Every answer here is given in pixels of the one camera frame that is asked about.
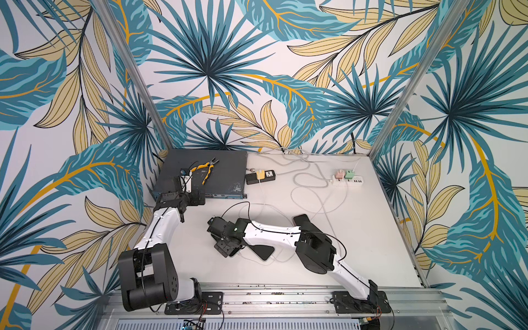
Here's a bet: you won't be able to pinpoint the grey power strip cord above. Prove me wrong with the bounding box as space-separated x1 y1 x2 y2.
246 151 364 188

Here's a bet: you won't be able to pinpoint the pink charger plug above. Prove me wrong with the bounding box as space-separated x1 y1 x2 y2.
335 169 346 180

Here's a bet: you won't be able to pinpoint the green charger plug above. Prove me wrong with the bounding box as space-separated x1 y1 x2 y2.
345 170 356 180

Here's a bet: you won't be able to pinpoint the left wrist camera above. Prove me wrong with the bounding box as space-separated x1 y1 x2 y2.
179 169 193 193

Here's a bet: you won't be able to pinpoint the aluminium front rail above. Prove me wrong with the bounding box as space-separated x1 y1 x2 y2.
98 282 455 320

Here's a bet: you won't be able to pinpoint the white charging cable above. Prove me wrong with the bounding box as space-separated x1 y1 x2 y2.
269 181 351 265
321 181 351 232
236 179 298 265

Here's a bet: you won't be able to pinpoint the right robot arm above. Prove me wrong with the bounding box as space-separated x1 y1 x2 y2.
208 214 378 305

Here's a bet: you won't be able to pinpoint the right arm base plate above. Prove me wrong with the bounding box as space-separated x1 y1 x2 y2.
329 291 391 314

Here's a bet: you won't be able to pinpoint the yellow black pliers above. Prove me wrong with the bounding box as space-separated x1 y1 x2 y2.
186 158 219 186

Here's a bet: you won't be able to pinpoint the white power strip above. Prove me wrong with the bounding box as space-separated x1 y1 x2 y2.
331 175 364 187

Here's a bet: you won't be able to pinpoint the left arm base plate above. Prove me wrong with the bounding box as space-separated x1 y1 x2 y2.
164 291 224 316

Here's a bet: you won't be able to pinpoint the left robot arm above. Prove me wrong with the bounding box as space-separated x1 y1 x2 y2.
118 174 205 312

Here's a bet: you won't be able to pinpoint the dark blue network switch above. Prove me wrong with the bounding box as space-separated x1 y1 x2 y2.
152 149 248 199

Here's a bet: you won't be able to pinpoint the black power strip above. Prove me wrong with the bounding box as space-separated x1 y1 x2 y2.
245 170 276 185

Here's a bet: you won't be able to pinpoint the black phone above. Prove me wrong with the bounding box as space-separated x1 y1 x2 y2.
247 245 275 261

